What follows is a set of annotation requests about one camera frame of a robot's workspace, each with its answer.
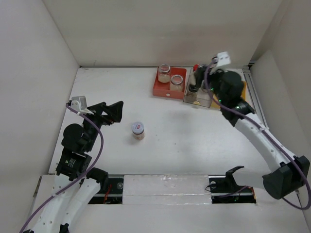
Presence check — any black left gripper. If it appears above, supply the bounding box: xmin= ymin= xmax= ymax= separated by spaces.
xmin=82 ymin=100 xmax=123 ymax=150

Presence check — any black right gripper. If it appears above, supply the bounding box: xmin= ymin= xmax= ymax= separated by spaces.
xmin=194 ymin=65 xmax=227 ymax=105

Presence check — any black cap seasoning bottle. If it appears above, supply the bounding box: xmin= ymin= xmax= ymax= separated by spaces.
xmin=185 ymin=84 xmax=198 ymax=103

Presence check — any silver rim glass jar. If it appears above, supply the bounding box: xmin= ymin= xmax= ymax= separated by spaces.
xmin=170 ymin=74 xmax=183 ymax=92

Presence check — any red lid sauce jar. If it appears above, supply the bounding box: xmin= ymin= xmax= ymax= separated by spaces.
xmin=193 ymin=64 xmax=200 ymax=71

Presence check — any black cap spice bottle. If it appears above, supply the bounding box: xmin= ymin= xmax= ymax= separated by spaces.
xmin=199 ymin=80 xmax=208 ymax=98

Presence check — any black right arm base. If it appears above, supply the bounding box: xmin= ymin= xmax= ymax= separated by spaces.
xmin=205 ymin=176 xmax=257 ymax=204

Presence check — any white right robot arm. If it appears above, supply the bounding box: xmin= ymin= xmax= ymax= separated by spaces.
xmin=188 ymin=65 xmax=311 ymax=200

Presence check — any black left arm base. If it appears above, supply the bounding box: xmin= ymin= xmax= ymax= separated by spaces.
xmin=74 ymin=176 xmax=124 ymax=204

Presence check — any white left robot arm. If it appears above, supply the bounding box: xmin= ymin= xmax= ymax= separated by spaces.
xmin=20 ymin=96 xmax=124 ymax=233

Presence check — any clear plastic tray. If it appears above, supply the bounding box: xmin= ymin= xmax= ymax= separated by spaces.
xmin=183 ymin=68 xmax=212 ymax=108

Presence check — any white lid small jar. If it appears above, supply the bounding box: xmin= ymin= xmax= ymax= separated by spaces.
xmin=131 ymin=122 xmax=145 ymax=140

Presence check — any yellow plastic tray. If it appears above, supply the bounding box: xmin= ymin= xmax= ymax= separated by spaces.
xmin=210 ymin=80 xmax=247 ymax=111

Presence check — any red plastic tray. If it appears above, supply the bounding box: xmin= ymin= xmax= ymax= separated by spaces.
xmin=152 ymin=67 xmax=187 ymax=100

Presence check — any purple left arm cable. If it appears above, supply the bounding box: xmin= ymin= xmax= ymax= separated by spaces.
xmin=18 ymin=103 xmax=104 ymax=233

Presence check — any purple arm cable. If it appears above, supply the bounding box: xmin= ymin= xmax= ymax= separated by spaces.
xmin=18 ymin=103 xmax=104 ymax=233
xmin=205 ymin=62 xmax=311 ymax=210

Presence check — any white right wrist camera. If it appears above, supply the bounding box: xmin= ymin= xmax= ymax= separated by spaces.
xmin=210 ymin=51 xmax=231 ymax=73

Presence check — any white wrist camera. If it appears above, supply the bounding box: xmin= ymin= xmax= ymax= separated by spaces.
xmin=210 ymin=51 xmax=231 ymax=73
xmin=69 ymin=96 xmax=88 ymax=113

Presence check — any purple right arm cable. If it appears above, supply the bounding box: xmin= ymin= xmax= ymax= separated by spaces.
xmin=205 ymin=62 xmax=311 ymax=210

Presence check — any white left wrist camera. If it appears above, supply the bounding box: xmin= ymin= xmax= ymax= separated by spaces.
xmin=69 ymin=96 xmax=88 ymax=113

